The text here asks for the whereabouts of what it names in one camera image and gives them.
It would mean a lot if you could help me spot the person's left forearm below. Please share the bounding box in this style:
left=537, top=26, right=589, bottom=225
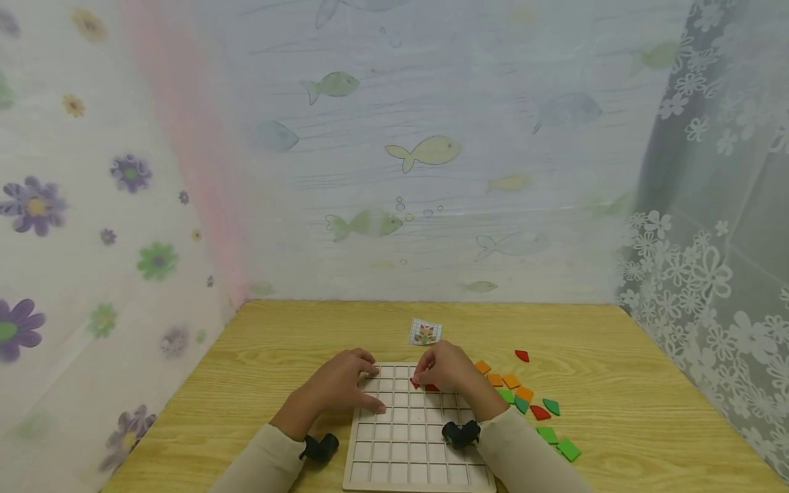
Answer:
left=208, top=392, right=323, bottom=493

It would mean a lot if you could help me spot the person's right forearm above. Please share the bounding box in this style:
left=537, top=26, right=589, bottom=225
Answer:
left=459, top=399, right=597, bottom=493

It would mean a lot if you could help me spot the person's left hand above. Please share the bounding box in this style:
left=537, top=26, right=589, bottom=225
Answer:
left=304, top=348, right=388, bottom=432

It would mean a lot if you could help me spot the black wrist band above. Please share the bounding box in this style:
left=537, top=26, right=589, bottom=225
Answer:
left=299, top=433, right=340, bottom=462
left=441, top=419, right=481, bottom=450

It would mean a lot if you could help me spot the wooden grid board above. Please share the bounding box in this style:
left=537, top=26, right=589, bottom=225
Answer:
left=342, top=362, right=498, bottom=493

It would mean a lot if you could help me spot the group of coloured foam tiles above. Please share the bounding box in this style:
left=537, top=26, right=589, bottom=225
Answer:
left=473, top=349, right=583, bottom=463

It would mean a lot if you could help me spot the small pattern card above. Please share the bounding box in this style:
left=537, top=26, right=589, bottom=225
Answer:
left=408, top=318, right=444, bottom=347

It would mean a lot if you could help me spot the person's right hand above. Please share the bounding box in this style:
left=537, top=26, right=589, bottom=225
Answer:
left=410, top=340, right=505, bottom=420

